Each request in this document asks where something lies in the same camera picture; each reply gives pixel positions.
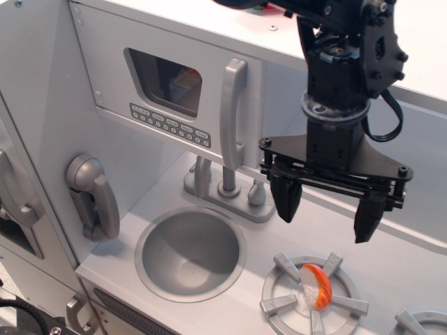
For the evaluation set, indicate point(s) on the red toy chili pepper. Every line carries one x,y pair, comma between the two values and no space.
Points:
266,9

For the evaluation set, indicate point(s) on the grey toy faucet set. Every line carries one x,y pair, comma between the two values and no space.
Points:
221,186

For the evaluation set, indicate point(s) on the black bracket with screw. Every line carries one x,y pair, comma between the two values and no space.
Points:
36,316

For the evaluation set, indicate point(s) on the grey oven door handle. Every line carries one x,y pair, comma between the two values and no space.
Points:
81,318

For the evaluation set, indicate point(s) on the grey right stove burner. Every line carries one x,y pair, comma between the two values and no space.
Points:
422,322

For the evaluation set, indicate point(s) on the grey toy microwave door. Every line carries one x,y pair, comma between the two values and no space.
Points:
166,82

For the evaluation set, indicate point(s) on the grey fridge door handle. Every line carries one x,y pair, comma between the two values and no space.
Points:
18,195

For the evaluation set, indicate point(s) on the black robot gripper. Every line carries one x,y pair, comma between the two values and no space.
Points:
334,155

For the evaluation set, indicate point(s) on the grey left stove burner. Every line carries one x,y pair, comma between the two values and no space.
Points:
285,307

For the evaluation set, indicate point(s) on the salmon nigiri sushi toy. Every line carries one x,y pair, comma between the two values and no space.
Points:
317,286

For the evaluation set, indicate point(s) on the grey toy wall phone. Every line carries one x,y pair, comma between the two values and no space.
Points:
93,198

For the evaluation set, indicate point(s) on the round steel sink bowl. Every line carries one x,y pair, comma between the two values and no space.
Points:
191,254

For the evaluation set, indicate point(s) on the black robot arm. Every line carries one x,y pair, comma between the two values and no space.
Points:
353,57

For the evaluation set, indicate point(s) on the dark oven vent grille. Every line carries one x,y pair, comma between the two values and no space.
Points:
132,317

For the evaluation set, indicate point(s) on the grey stove burner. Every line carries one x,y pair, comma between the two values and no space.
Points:
285,307
422,322

